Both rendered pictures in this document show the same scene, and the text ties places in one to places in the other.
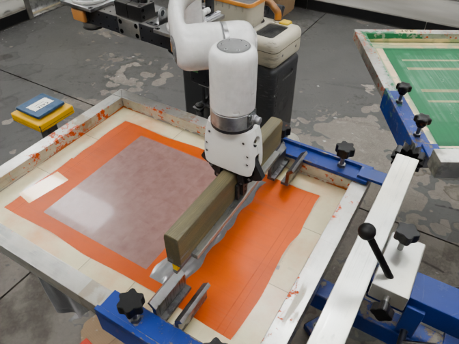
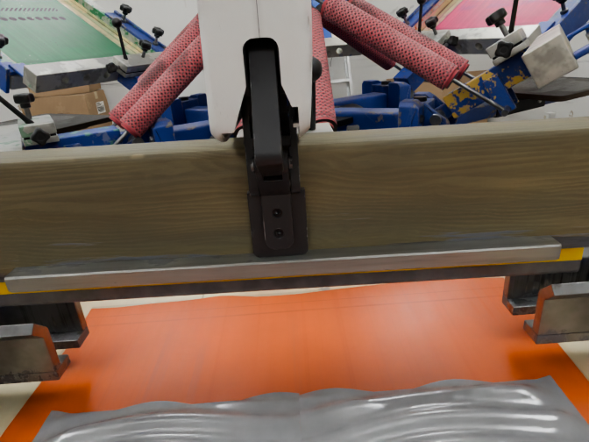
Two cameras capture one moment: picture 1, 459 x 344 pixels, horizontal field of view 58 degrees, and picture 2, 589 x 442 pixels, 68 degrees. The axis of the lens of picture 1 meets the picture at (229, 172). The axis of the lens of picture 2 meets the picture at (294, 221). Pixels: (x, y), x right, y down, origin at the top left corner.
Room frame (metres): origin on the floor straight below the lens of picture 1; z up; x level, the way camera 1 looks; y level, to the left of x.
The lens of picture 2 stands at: (0.70, 0.21, 1.19)
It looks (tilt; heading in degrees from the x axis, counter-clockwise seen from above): 23 degrees down; 239
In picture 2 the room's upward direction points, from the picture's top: 5 degrees counter-clockwise
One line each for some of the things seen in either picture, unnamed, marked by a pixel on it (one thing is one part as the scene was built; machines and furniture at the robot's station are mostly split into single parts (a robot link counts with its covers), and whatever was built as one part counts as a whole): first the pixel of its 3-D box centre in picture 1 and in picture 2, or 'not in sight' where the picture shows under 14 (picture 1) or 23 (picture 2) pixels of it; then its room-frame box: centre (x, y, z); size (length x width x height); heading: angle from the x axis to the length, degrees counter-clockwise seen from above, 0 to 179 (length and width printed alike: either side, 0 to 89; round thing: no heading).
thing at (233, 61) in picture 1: (234, 63); not in sight; (0.62, -0.01, 1.33); 0.15 x 0.10 x 0.11; 12
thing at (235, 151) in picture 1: (232, 140); (262, 17); (0.58, -0.01, 1.20); 0.10 x 0.07 x 0.11; 59
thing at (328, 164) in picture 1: (309, 163); not in sight; (0.79, -0.20, 0.98); 0.30 x 0.05 x 0.07; 59
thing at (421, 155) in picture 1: (406, 161); not in sight; (0.75, -0.42, 1.02); 0.07 x 0.06 x 0.07; 59
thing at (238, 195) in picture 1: (246, 185); not in sight; (0.57, -0.03, 1.11); 0.03 x 0.03 x 0.07; 59
